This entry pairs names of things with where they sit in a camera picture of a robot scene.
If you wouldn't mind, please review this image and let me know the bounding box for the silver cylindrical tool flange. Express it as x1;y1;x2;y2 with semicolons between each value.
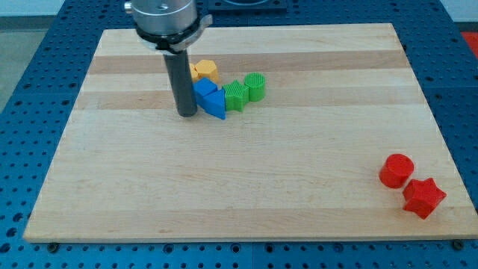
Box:
124;0;213;53

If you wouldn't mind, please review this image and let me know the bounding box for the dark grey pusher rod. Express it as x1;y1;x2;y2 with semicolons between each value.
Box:
164;50;197;117

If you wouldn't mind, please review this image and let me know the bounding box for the yellow block behind rod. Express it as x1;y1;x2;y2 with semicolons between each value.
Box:
189;64;199;83

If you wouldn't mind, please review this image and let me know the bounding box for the yellow hexagon block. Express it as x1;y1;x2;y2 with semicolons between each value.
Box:
195;60;220;83

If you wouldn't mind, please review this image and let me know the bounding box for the blue cube block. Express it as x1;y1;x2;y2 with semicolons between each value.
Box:
193;78;217;107

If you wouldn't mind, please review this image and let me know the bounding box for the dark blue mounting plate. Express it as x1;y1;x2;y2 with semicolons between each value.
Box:
207;0;288;11

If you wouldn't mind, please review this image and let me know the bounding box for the blue triangle block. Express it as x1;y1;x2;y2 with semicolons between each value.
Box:
202;90;226;120

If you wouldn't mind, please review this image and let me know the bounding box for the green star block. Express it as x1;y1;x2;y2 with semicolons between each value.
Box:
223;80;249;112

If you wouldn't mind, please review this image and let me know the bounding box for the green cylinder block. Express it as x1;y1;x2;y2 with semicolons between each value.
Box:
243;72;266;102

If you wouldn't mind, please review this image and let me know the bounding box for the light wooden board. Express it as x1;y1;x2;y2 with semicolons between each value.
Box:
23;23;477;243

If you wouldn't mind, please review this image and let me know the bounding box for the red cylinder block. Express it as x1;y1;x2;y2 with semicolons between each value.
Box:
379;153;415;188

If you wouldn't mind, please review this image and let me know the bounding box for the red star block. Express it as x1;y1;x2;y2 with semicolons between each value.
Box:
403;178;447;220

